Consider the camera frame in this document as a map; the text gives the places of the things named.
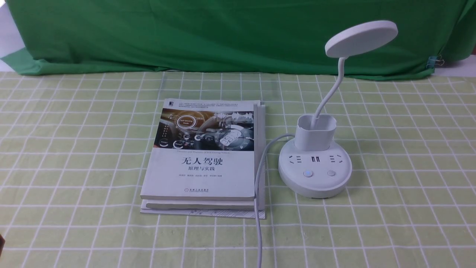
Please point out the bottom white book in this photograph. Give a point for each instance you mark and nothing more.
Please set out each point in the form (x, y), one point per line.
(260, 186)

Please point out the green checkered tablecloth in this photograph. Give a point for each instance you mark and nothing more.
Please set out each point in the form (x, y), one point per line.
(74, 151)

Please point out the teal binder clip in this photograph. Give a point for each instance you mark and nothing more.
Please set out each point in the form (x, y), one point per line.
(435, 61)

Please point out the green backdrop cloth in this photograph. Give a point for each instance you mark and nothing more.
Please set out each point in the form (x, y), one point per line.
(234, 36)

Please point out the white desk lamp with sockets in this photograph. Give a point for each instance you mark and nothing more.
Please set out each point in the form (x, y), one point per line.
(312, 164)

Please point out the top book with car cover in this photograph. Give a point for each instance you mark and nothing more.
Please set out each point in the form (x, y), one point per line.
(200, 175)

